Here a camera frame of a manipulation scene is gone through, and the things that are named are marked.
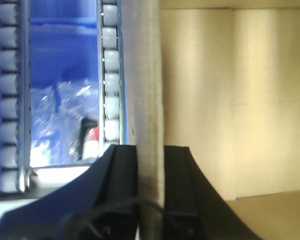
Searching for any blue plastic bin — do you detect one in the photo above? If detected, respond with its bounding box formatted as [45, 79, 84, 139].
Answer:
[0, 0, 100, 198]

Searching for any brown cardboard box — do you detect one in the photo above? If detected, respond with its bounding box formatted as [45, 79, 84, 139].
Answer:
[120, 0, 300, 240]

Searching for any grey roller track left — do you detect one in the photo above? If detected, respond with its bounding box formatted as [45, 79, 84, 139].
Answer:
[0, 0, 32, 194]

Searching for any grey roller track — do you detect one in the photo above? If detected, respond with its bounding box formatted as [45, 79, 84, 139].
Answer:
[96, 0, 125, 155]
[0, 0, 32, 194]

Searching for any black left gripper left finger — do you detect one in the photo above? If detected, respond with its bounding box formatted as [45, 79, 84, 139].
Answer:
[0, 145, 138, 240]

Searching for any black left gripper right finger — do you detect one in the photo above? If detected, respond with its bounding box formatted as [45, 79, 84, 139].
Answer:
[164, 145, 260, 240]

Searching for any grey roller track right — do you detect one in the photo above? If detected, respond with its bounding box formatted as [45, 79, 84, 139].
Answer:
[96, 0, 125, 155]

